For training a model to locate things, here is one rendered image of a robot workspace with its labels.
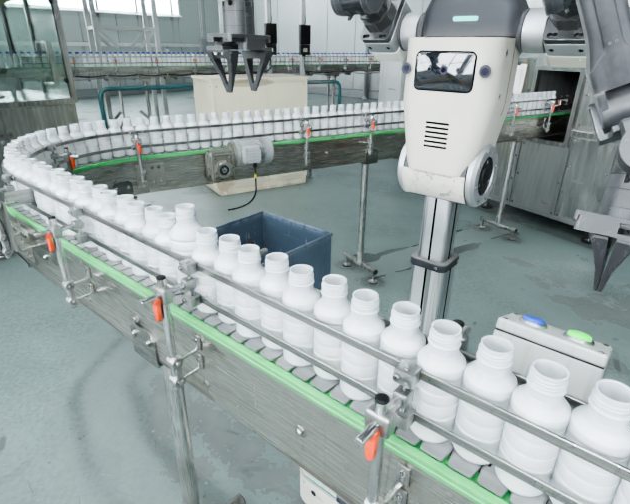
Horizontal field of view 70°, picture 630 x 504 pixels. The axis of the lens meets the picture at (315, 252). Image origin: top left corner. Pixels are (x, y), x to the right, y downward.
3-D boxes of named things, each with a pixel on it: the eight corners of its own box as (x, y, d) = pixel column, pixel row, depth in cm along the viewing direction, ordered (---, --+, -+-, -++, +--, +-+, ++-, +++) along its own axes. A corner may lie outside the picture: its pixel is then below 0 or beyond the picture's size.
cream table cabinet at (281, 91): (283, 171, 583) (281, 73, 534) (308, 182, 535) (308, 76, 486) (200, 182, 530) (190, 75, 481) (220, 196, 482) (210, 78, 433)
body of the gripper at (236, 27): (206, 44, 82) (203, -2, 79) (248, 46, 89) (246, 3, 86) (230, 45, 78) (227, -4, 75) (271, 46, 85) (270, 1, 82)
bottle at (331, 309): (348, 358, 75) (353, 270, 68) (352, 382, 70) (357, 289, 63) (312, 358, 75) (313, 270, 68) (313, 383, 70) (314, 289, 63)
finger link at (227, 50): (208, 92, 85) (204, 37, 81) (237, 90, 90) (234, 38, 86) (232, 94, 81) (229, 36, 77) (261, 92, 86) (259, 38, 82)
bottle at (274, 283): (295, 351, 77) (295, 265, 70) (260, 352, 77) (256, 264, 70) (296, 331, 82) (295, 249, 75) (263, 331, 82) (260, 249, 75)
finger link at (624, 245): (616, 298, 57) (641, 227, 56) (555, 281, 61) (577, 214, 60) (619, 295, 63) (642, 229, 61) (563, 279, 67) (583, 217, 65)
